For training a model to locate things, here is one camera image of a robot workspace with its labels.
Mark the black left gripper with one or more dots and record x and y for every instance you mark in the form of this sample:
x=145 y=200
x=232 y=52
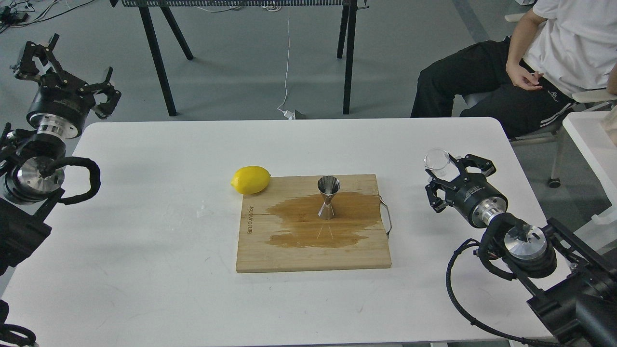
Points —
x=38 y=63

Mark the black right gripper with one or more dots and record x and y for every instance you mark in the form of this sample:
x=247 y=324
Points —
x=469 y=193

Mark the small clear glass cup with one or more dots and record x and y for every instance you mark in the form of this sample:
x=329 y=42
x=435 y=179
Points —
x=438 y=162

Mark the steel double jigger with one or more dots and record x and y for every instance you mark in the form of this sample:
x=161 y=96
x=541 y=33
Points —
x=328 y=187

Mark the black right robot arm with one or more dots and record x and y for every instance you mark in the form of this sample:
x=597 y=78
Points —
x=573 y=287

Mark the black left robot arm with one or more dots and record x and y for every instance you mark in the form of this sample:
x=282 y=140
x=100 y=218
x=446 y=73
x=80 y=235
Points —
x=33 y=161

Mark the black trestle table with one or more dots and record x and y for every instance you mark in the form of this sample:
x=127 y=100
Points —
x=186 y=33

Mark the seated person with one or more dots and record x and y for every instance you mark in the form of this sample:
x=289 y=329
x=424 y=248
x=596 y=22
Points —
x=557 y=49

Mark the white side table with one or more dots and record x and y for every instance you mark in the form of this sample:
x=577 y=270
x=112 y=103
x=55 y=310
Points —
x=594 y=134

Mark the wooden cutting board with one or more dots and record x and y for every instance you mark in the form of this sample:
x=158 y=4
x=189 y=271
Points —
x=280 y=230

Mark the yellow lemon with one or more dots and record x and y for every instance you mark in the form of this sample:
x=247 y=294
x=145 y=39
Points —
x=250 y=180

